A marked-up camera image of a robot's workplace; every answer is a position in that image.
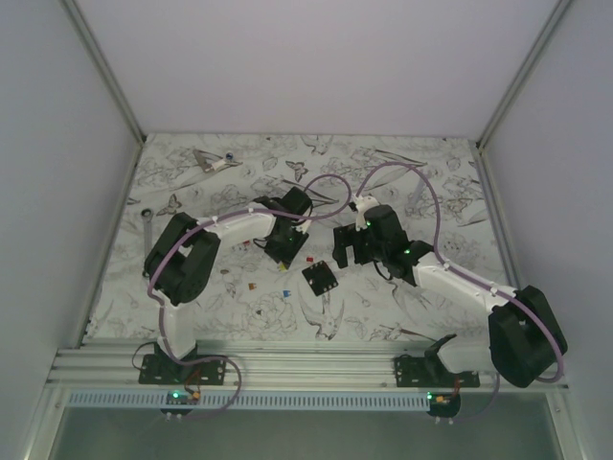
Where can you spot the metal bracket tool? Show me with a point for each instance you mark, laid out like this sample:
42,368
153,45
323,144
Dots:
202,160

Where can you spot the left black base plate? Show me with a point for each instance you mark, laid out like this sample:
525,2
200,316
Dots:
161,370

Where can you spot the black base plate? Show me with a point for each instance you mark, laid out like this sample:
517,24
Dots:
161,370
423,372

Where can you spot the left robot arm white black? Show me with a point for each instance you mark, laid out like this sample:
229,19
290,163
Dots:
180,263

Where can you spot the right controller board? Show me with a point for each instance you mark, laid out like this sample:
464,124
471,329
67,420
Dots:
444,407

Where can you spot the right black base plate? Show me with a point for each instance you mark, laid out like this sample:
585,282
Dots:
423,372

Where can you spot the black fuse box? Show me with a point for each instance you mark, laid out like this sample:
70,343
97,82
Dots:
325,279

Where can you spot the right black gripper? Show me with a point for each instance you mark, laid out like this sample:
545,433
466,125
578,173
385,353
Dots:
344,237

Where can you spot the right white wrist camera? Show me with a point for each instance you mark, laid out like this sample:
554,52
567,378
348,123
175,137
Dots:
362,203

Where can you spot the silver ratchet wrench left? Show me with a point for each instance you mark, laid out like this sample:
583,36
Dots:
146,216

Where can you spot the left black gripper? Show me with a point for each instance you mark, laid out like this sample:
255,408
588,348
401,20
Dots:
287,257

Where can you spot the white slotted cable duct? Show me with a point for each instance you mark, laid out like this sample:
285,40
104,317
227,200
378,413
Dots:
254,400

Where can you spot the controller board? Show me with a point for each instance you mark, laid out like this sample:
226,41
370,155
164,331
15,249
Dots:
444,407
178,404

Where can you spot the left controller board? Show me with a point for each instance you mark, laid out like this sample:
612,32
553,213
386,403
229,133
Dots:
178,404

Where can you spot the silver open-end wrench right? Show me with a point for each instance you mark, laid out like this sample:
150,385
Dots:
422,185

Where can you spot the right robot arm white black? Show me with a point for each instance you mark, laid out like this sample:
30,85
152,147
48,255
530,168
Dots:
524,338

